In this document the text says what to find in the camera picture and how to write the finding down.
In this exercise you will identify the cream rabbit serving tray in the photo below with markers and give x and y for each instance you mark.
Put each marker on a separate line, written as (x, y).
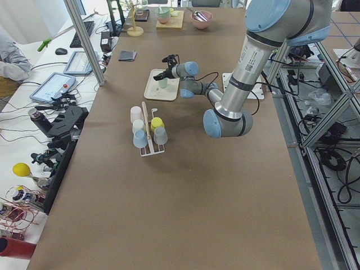
(154, 92)

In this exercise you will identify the mint green plastic cup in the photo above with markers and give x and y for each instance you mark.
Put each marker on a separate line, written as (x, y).
(163, 83)

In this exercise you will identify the blue teach pendant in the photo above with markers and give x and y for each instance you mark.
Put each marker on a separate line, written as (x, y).
(78, 64)
(53, 87)

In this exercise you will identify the blue teach pendant far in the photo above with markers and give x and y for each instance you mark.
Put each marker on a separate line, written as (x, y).
(78, 64)

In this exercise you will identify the black computer mouse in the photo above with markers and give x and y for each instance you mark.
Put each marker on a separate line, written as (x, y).
(61, 51)

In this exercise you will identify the folded grey cloth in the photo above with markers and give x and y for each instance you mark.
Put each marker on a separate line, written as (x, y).
(128, 56)

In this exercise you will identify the stacked mint green bowls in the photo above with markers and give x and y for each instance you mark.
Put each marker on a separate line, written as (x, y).
(162, 14)

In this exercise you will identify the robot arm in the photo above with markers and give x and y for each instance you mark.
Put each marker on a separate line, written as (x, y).
(269, 24)

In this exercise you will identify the black water bottle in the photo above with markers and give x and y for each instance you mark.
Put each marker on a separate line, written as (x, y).
(40, 121)

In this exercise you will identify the yellow plastic cup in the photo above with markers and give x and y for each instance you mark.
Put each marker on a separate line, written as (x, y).
(155, 123)

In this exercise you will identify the pink bowl with ice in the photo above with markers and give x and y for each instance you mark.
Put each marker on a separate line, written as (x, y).
(202, 24)

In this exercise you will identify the pink plastic cup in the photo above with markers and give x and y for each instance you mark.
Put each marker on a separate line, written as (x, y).
(136, 114)

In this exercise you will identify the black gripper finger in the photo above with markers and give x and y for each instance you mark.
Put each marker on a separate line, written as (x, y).
(171, 60)
(160, 76)

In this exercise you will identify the blue teach pendant near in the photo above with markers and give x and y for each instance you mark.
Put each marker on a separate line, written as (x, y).
(53, 87)

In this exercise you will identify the copper wire bottle rack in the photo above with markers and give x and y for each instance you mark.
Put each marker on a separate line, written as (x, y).
(22, 216)

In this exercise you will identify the yellow lemon toy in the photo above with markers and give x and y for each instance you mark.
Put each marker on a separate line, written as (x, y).
(21, 170)

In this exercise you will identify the grey plastic cup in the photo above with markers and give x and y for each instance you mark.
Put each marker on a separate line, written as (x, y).
(160, 136)

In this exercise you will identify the cream white plastic cup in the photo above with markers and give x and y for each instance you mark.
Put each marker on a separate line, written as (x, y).
(138, 125)

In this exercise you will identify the aluminium frame post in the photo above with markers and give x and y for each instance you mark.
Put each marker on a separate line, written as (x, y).
(76, 18)

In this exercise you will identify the light blue plastic cup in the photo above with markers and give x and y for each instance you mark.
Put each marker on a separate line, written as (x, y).
(140, 139)

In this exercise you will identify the metal ice scoop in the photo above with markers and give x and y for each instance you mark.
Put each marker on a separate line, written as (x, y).
(197, 15)

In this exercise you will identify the black metal stand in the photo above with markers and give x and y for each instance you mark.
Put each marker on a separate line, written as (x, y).
(65, 128)

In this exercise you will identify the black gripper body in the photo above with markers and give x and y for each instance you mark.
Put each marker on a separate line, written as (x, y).
(169, 72)

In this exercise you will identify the white wire cup rack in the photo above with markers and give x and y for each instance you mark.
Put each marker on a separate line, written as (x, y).
(150, 149)

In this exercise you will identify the wooden cutting board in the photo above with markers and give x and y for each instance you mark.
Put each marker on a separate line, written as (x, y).
(174, 22)

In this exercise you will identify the wooden mug tree stand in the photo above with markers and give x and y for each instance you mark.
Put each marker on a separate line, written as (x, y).
(134, 30)

